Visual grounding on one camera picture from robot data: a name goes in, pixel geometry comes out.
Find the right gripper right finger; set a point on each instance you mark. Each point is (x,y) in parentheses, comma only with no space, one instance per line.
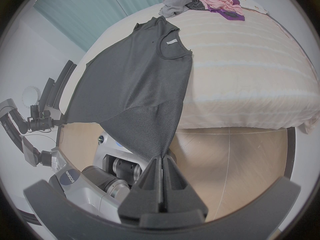
(182,196)

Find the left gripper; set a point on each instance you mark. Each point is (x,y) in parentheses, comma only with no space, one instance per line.
(46,124)

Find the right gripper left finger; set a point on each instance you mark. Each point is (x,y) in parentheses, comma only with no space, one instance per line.
(142,196)

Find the black T-shirt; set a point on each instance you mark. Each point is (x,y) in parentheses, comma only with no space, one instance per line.
(137,84)

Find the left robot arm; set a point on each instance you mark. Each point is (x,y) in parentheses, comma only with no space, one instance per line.
(17,122)

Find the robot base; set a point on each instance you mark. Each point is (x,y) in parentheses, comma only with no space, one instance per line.
(87,199)

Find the pile of clothes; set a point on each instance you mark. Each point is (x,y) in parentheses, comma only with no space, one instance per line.
(222,5)

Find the bed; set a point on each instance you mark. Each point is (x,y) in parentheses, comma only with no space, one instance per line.
(250,71)

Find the grey garment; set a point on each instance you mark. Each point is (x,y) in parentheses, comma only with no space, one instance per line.
(175,5)

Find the white printed pillow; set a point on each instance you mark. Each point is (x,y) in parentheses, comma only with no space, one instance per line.
(252,5)

